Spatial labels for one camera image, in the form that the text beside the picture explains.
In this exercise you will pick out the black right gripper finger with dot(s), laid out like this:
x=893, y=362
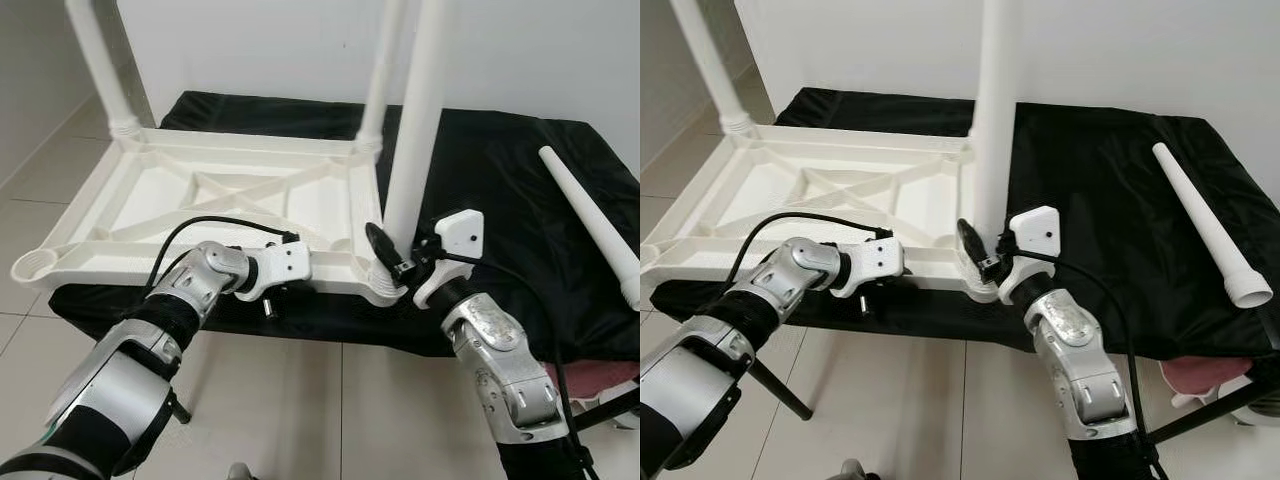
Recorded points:
x=972, y=242
x=383, y=246

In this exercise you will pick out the white plastic table leg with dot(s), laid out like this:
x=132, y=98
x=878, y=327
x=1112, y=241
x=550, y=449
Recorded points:
x=1205, y=220
x=415, y=100
x=378, y=80
x=590, y=220
x=968, y=148
x=997, y=100
x=712, y=60
x=100, y=60

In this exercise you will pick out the white plastic table top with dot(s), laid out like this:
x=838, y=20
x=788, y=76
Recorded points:
x=730, y=200
x=130, y=200

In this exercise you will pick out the black table cloth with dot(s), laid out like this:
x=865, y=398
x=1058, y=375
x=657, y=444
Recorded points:
x=500, y=170
x=1100, y=170

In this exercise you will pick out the grey left robot foot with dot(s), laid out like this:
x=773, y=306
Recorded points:
x=858, y=471
x=240, y=472

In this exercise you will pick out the pink slipper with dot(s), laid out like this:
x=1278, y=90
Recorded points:
x=600, y=378
x=1205, y=372

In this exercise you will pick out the small white plastic piece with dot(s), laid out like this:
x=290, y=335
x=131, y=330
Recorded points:
x=1182, y=400

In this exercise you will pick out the white round object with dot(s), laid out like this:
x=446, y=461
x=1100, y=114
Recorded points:
x=1262, y=408

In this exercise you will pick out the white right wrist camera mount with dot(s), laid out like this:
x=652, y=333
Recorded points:
x=1035, y=235
x=455, y=240

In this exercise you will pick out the black metal table frame leg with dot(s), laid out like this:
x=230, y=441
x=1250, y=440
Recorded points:
x=782, y=390
x=180, y=410

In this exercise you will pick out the black metal table frame bar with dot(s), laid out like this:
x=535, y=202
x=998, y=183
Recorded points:
x=1210, y=412
x=605, y=408

